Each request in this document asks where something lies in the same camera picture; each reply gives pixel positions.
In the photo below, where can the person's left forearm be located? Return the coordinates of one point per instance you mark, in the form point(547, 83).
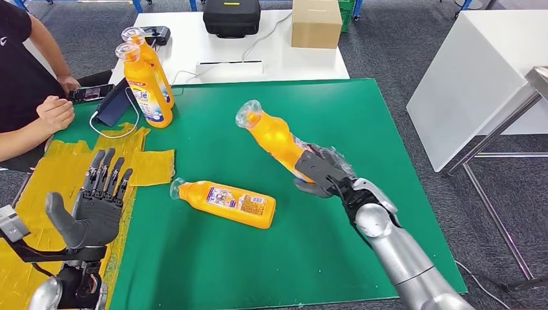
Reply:
point(49, 53)

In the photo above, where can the green plastic crate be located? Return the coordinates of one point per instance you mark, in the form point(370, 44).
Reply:
point(347, 17)

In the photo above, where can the black smartphone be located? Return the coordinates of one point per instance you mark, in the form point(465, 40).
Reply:
point(90, 94)

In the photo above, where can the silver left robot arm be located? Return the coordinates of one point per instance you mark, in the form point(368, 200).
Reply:
point(77, 286)

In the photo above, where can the person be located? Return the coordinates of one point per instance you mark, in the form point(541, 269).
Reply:
point(21, 77)

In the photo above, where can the person's right forearm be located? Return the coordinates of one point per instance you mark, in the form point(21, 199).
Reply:
point(21, 143)

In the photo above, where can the person's left hand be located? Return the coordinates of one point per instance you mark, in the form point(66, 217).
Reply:
point(69, 84)

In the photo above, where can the black carrying case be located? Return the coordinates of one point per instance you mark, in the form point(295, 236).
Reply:
point(231, 19)

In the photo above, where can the black remote controller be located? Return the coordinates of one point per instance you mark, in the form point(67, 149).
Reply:
point(160, 35)

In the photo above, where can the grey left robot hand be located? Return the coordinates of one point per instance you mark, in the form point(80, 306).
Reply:
point(98, 222)

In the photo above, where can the white side table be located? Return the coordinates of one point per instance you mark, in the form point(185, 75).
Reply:
point(471, 77)

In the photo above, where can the yellow tape sheet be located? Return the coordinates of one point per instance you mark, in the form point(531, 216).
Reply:
point(25, 256)

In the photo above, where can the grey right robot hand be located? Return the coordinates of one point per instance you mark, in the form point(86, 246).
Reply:
point(312, 191)

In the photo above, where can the green table mat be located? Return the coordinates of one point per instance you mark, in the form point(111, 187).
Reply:
point(257, 248)

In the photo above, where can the tablet in blue case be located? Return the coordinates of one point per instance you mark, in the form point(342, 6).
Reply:
point(113, 105)

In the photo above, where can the cardboard box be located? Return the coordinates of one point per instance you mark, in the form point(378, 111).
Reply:
point(317, 25)

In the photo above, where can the metal frame stand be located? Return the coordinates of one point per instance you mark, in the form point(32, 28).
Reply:
point(535, 81)

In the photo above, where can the person's right hand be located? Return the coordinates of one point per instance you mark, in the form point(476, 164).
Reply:
point(55, 114)

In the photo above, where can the orange detergent bottle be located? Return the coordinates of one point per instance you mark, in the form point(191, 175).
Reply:
point(274, 134)
point(222, 201)
point(143, 90)
point(160, 77)

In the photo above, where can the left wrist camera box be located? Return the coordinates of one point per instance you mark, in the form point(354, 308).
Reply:
point(13, 224)

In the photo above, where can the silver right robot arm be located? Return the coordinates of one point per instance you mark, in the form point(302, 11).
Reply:
point(398, 256)

